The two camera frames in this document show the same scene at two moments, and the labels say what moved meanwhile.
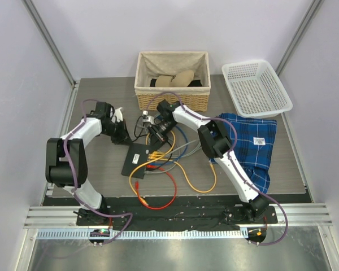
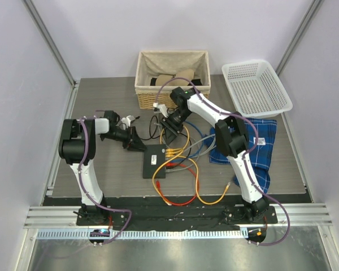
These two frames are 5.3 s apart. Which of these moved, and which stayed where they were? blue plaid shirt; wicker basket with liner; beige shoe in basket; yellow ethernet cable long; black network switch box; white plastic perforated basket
Moved: yellow ethernet cable long; black network switch box
Stayed: blue plaid shirt; beige shoe in basket; white plastic perforated basket; wicker basket with liner
